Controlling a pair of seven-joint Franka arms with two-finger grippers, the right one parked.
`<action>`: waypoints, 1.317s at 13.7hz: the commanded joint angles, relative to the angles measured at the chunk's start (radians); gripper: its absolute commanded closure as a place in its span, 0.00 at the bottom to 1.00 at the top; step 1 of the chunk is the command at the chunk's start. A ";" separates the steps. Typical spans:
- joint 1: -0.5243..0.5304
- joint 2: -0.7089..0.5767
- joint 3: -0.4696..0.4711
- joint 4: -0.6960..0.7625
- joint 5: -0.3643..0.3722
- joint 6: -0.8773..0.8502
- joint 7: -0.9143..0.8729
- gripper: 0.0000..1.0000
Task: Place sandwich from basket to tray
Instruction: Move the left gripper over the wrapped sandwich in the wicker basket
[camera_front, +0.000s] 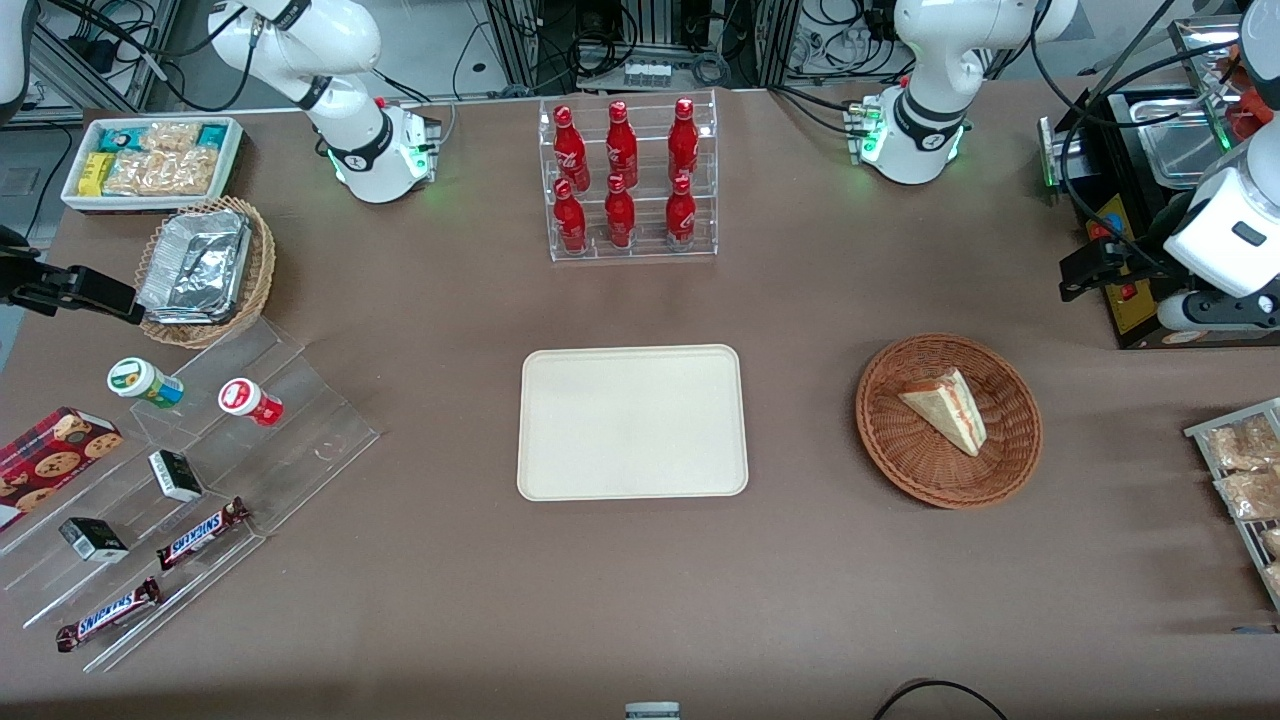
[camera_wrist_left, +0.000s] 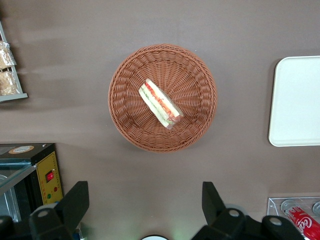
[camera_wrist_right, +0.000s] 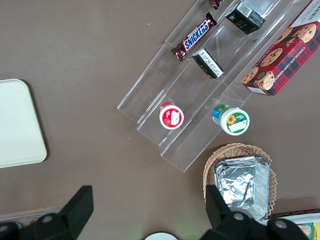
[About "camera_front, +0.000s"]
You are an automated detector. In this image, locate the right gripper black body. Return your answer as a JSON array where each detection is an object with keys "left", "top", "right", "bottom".
[{"left": 0, "top": 225, "right": 49, "bottom": 313}]

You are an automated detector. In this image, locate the triangle sandwich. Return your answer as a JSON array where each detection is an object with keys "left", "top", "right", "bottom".
[{"left": 898, "top": 367, "right": 989, "bottom": 458}]

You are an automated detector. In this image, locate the light tan wicker basket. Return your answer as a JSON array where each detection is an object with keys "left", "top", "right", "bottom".
[{"left": 134, "top": 196, "right": 277, "bottom": 350}]

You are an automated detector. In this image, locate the tray of wrapped snacks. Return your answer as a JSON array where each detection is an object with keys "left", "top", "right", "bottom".
[{"left": 1184, "top": 397, "right": 1280, "bottom": 613}]

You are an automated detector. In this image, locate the brown round wicker basket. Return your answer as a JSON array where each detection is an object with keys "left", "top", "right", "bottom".
[{"left": 855, "top": 333, "right": 1044, "bottom": 511}]

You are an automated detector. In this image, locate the beige plastic serving tray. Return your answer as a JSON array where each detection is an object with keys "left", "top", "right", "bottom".
[{"left": 516, "top": 344, "right": 750, "bottom": 502}]

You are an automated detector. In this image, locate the black food warmer machine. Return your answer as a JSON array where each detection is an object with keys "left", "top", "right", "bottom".
[{"left": 1038, "top": 15, "right": 1280, "bottom": 350}]

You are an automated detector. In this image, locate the white rectangular snack bin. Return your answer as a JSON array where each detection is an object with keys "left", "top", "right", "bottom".
[{"left": 61, "top": 116, "right": 245, "bottom": 214}]

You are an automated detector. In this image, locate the stack of foil trays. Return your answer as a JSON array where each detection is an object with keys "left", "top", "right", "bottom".
[{"left": 137, "top": 209, "right": 252, "bottom": 325}]

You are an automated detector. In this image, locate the green lid snack cup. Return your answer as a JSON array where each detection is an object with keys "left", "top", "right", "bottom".
[{"left": 107, "top": 357, "right": 185, "bottom": 410}]

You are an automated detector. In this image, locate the steel warmer pan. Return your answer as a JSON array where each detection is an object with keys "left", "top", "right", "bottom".
[{"left": 1128, "top": 93, "right": 1241, "bottom": 188}]

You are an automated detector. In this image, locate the large clear cracker bag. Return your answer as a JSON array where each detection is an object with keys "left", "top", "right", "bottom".
[{"left": 104, "top": 149, "right": 220, "bottom": 197}]

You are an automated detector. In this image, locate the red sausage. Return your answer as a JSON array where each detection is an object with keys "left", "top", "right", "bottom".
[{"left": 1225, "top": 85, "right": 1278, "bottom": 142}]

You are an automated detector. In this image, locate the red plaid cookie box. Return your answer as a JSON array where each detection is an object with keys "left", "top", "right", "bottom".
[{"left": 0, "top": 406, "right": 124, "bottom": 532}]

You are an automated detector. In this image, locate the small clear cracker bag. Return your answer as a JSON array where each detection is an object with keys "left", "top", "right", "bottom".
[{"left": 140, "top": 121, "right": 202, "bottom": 157}]

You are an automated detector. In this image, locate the red lid snack cup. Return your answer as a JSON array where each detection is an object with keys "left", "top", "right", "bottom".
[{"left": 217, "top": 377, "right": 285, "bottom": 428}]

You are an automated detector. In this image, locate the small black carton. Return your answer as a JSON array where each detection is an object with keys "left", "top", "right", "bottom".
[
  {"left": 58, "top": 516, "right": 130, "bottom": 564},
  {"left": 147, "top": 449, "right": 205, "bottom": 503}
]

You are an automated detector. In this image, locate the clear acrylic stepped display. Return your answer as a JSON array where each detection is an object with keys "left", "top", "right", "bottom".
[{"left": 0, "top": 317, "right": 382, "bottom": 674}]

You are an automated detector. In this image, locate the Snickers chocolate bar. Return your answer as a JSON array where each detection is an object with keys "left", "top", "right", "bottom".
[
  {"left": 156, "top": 496, "right": 252, "bottom": 572},
  {"left": 55, "top": 576, "right": 164, "bottom": 654}
]

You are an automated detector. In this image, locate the red cola bottle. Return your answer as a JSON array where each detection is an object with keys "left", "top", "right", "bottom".
[
  {"left": 552, "top": 105, "right": 592, "bottom": 194},
  {"left": 667, "top": 97, "right": 701, "bottom": 185},
  {"left": 605, "top": 100, "right": 640, "bottom": 190},
  {"left": 664, "top": 174, "right": 698, "bottom": 249},
  {"left": 552, "top": 179, "right": 590, "bottom": 255},
  {"left": 603, "top": 174, "right": 638, "bottom": 250}
]

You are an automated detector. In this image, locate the clear acrylic bottle rack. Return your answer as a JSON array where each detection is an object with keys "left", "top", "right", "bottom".
[{"left": 537, "top": 89, "right": 719, "bottom": 264}]

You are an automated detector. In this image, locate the black cable loop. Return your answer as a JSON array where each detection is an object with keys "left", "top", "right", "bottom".
[{"left": 871, "top": 679, "right": 1012, "bottom": 720}]

